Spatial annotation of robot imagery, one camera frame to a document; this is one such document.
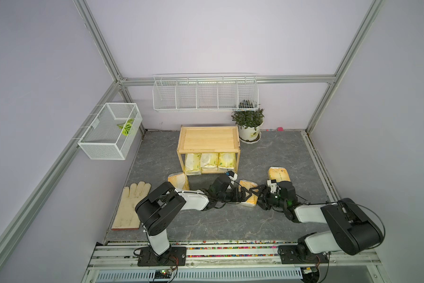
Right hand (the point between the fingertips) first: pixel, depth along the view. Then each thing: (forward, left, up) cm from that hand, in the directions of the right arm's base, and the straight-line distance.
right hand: (250, 192), depth 87 cm
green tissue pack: (+18, +11, +2) cm, 21 cm away
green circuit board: (-33, +39, -6) cm, 51 cm away
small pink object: (+51, -28, -6) cm, 58 cm away
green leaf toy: (+22, +59, +26) cm, 68 cm away
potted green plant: (+38, -3, +12) cm, 40 cm away
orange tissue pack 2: (-4, -1, 0) cm, 4 cm away
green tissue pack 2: (+18, +21, +2) cm, 28 cm away
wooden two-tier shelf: (+22, +21, +15) cm, 34 cm away
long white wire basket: (+50, +7, +25) cm, 56 cm away
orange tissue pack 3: (+11, -17, -1) cm, 21 cm away
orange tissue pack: (+8, +37, -2) cm, 38 cm away
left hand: (-3, +3, +1) cm, 4 cm away
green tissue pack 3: (+17, +30, +2) cm, 35 cm away
